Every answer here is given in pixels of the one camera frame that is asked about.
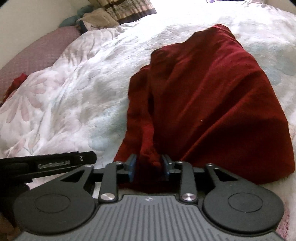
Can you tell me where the dark red zip-neck sweater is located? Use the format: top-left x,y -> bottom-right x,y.
115,25 -> 295,184

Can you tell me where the small red cloth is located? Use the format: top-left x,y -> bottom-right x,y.
2,73 -> 28,103

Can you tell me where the white floral bed quilt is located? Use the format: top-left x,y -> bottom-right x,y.
1,1 -> 295,240

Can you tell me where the pink textured pillow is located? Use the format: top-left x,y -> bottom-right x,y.
1,26 -> 81,103

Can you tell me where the teal plush toy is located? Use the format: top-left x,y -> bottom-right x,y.
59,4 -> 94,28

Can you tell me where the beige folded blanket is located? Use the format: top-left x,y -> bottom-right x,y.
77,8 -> 119,33

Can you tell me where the left brown patterned curtain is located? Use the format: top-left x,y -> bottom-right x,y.
89,0 -> 157,24

